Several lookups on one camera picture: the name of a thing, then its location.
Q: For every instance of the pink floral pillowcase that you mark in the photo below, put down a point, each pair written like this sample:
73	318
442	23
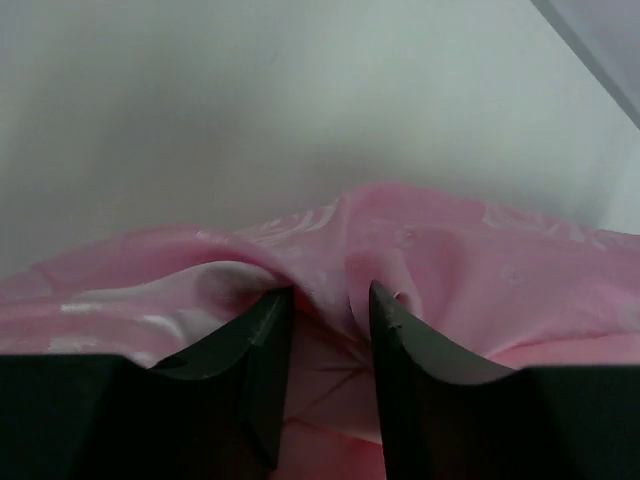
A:
515	287

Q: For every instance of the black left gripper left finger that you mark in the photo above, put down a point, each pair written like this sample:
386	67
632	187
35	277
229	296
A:
211	411

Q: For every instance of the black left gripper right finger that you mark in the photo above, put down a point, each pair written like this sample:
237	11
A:
448	413

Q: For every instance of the right aluminium frame post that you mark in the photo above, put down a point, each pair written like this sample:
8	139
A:
604	35

